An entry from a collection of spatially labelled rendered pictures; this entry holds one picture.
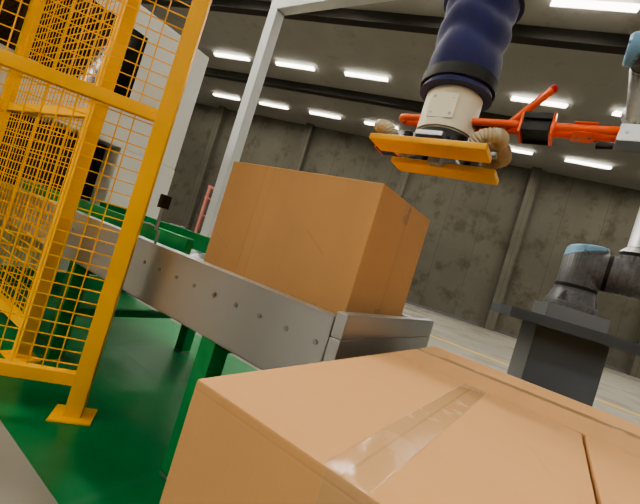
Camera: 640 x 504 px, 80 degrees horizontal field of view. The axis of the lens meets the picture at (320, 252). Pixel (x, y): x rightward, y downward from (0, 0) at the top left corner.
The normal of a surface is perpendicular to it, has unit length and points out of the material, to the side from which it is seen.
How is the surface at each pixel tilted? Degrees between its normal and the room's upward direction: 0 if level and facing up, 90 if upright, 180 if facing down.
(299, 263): 90
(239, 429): 90
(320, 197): 90
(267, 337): 90
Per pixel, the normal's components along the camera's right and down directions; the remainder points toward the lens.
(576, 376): -0.28, -0.10
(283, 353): -0.52, -0.17
